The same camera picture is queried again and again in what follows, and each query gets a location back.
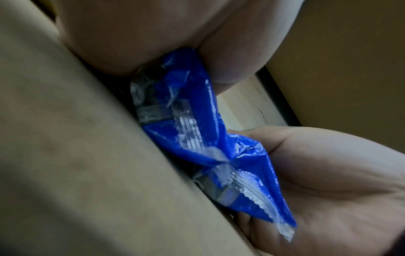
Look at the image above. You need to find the person's right hand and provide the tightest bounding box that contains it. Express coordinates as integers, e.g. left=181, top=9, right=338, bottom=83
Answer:
left=226, top=124, right=405, bottom=256

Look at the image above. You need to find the black metal wooden shelf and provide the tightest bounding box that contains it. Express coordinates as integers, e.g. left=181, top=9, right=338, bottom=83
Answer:
left=0, top=0, right=405, bottom=256

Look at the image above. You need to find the blue singlet handle packet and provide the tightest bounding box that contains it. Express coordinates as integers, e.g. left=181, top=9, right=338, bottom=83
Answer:
left=189, top=133, right=298, bottom=243
left=129, top=47, right=230, bottom=167

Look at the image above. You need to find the person's left hand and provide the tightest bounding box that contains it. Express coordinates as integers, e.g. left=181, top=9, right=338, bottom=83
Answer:
left=53, top=0, right=314, bottom=95

